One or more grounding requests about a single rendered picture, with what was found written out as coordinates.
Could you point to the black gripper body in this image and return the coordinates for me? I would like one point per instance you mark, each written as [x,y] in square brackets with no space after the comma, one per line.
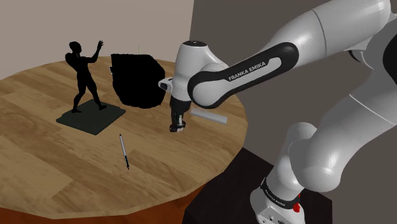
[179,107]

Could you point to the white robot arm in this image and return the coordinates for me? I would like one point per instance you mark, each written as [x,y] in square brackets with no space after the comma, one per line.
[325,28]

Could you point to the pale grey cylinder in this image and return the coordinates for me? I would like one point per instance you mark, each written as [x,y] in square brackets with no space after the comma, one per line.
[211,116]

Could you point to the black lumpy object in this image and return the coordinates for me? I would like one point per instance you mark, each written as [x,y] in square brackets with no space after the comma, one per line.
[138,80]

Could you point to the silver pen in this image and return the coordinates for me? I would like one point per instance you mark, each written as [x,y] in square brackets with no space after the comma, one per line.
[124,151]

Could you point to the dark robot stand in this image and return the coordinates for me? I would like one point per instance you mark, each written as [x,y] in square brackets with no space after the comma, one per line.
[223,192]

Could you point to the black human figure statue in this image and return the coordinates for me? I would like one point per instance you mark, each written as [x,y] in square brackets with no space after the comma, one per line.
[83,73]

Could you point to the round wooden table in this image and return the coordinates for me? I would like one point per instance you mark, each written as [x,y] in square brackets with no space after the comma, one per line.
[62,167]

